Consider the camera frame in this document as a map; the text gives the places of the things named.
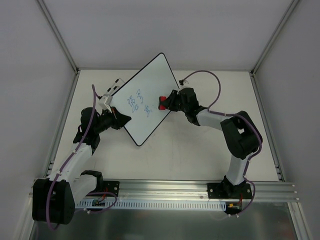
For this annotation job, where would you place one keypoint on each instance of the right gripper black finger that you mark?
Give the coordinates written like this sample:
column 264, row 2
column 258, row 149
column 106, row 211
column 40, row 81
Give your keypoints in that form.
column 171, row 98
column 169, row 106

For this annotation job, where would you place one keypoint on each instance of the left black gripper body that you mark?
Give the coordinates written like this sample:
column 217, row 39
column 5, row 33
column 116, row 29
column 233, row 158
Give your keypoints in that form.
column 114, row 118

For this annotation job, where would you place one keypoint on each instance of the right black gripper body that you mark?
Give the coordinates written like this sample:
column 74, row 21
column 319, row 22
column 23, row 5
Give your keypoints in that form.
column 176, row 100

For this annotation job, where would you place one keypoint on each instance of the red and black eraser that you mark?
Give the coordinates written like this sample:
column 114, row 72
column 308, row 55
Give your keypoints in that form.
column 161, row 103

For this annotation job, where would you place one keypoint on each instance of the white whiteboard with black rim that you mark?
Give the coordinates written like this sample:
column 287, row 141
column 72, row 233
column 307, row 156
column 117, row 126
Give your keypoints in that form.
column 138, row 98

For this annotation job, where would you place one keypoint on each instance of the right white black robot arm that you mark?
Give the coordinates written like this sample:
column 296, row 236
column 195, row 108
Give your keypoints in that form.
column 242, row 138

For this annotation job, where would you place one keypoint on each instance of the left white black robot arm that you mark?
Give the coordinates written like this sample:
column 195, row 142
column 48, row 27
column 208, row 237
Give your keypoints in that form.
column 54, row 198

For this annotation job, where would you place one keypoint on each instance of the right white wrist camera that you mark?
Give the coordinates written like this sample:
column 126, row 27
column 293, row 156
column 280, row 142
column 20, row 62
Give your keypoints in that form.
column 183, row 84

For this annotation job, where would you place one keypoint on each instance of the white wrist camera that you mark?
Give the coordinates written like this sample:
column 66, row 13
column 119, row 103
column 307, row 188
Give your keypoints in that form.
column 183, row 84
column 105, row 102

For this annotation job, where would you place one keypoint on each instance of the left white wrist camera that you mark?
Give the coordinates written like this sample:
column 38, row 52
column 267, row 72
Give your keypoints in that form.
column 105, row 102

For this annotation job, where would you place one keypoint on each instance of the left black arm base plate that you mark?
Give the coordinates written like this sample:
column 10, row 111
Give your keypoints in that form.
column 111, row 186

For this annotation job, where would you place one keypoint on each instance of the aluminium mounting rail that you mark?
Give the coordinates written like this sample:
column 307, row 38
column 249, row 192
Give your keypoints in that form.
column 183, row 190

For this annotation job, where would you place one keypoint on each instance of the white slotted cable duct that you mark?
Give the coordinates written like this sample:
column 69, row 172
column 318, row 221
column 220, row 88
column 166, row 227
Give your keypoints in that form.
column 134, row 204

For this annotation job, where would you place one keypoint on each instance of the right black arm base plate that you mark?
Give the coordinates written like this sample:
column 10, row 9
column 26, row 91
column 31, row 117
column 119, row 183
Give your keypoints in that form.
column 228, row 191

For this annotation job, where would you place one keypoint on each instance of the left aluminium frame post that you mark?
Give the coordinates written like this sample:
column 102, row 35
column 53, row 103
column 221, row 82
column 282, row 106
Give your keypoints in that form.
column 57, row 34

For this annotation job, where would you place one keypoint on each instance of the aluminium frame post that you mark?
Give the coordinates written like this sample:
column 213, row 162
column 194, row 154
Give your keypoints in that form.
column 57, row 34
column 275, row 34

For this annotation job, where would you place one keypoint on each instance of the right aluminium frame post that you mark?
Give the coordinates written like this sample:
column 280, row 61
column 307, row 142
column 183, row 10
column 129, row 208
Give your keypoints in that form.
column 275, row 34

